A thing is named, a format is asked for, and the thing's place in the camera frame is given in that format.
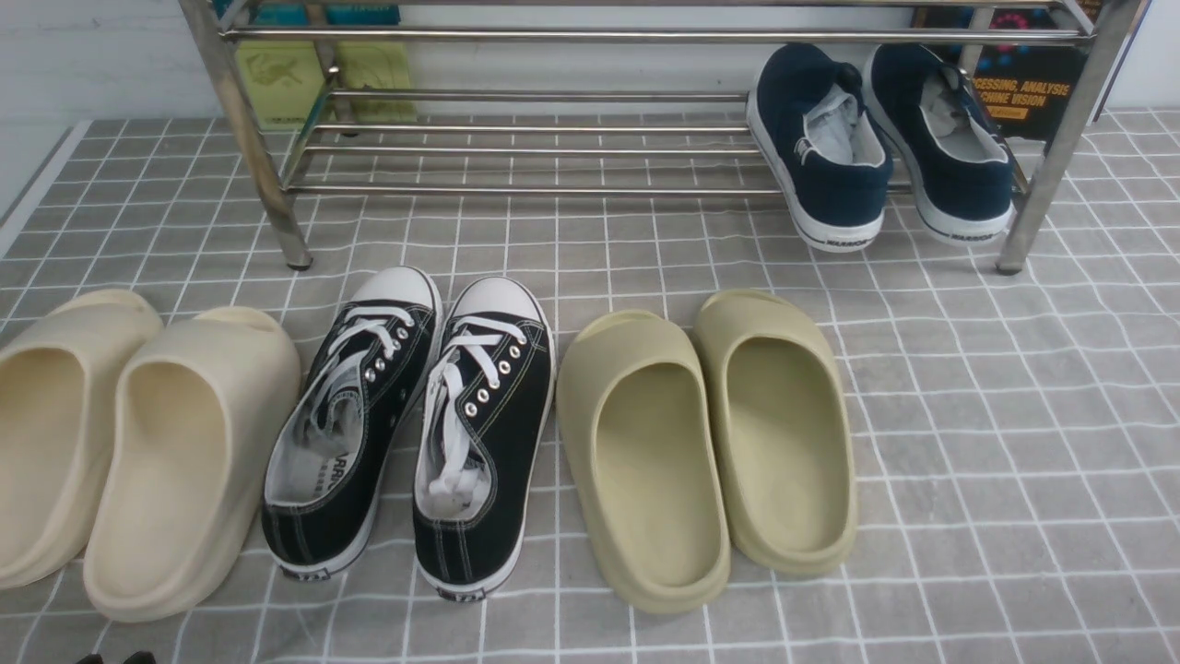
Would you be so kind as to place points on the black canvas sneaker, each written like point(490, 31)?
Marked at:
point(486, 405)
point(323, 483)

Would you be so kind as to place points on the silver metal shoe rack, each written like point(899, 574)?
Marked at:
point(482, 59)

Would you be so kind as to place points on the grey checked cloth mat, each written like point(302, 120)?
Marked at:
point(1015, 437)

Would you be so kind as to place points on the left olive foam slide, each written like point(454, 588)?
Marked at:
point(633, 419)

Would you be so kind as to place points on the olive foam slide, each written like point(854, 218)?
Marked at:
point(633, 419)
point(780, 431)

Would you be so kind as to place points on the right olive foam slide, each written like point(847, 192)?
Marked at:
point(780, 431)

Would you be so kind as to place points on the left navy slip-on shoe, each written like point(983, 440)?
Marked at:
point(808, 117)

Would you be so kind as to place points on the navy slip-on shoe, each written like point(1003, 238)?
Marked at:
point(961, 174)
point(808, 117)

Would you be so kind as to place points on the right cream foam slide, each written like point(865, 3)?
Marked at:
point(197, 412)

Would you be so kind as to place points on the cream foam slide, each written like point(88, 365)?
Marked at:
point(58, 381)
point(197, 412)

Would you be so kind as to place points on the yellow-green book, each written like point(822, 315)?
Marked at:
point(283, 78)

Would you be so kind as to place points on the right navy slip-on shoe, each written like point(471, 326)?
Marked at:
point(961, 174)

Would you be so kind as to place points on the teal book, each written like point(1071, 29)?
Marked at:
point(295, 14)

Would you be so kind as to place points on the black image processing book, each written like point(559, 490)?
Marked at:
point(1025, 88)

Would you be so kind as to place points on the left cream foam slide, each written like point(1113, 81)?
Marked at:
point(58, 381)

